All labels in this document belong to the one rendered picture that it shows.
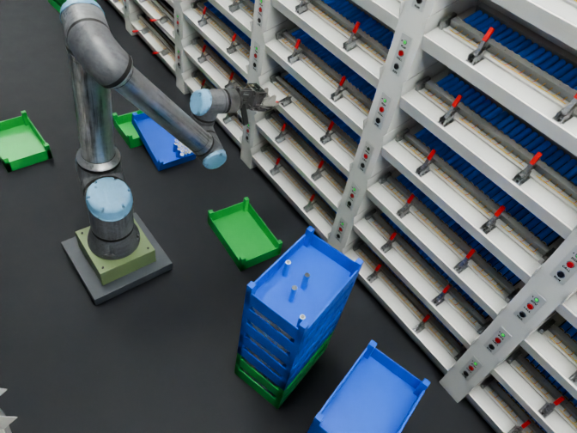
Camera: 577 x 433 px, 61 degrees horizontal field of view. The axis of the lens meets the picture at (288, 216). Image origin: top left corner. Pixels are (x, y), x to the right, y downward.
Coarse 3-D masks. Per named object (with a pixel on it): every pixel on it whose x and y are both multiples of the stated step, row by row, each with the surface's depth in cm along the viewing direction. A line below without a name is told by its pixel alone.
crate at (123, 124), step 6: (114, 114) 247; (126, 114) 252; (114, 120) 248; (120, 120) 253; (126, 120) 255; (114, 126) 252; (120, 126) 253; (126, 126) 253; (132, 126) 254; (120, 132) 247; (126, 132) 250; (132, 132) 251; (126, 138) 242; (132, 138) 240; (138, 138) 242; (132, 144) 243; (138, 144) 245
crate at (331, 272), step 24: (312, 240) 154; (312, 264) 150; (336, 264) 152; (360, 264) 143; (264, 288) 142; (288, 288) 143; (312, 288) 144; (336, 288) 146; (264, 312) 135; (288, 312) 138; (312, 312) 139
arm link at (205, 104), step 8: (216, 88) 178; (224, 88) 179; (192, 96) 175; (200, 96) 171; (208, 96) 172; (216, 96) 174; (224, 96) 176; (192, 104) 175; (200, 104) 172; (208, 104) 172; (216, 104) 174; (224, 104) 177; (192, 112) 176; (200, 112) 173; (208, 112) 174; (216, 112) 177; (224, 112) 180; (208, 120) 178
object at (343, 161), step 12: (276, 72) 210; (264, 84) 210; (276, 84) 210; (276, 96) 206; (276, 108) 208; (288, 108) 201; (300, 120) 197; (312, 120) 197; (312, 132) 193; (324, 132) 193; (336, 144) 189; (336, 156) 186; (348, 156) 185; (348, 168) 182
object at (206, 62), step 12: (192, 36) 257; (192, 48) 257; (204, 48) 246; (192, 60) 256; (204, 60) 251; (216, 60) 247; (204, 72) 249; (216, 72) 246; (228, 72) 242; (216, 84) 243; (228, 84) 236; (240, 84) 236
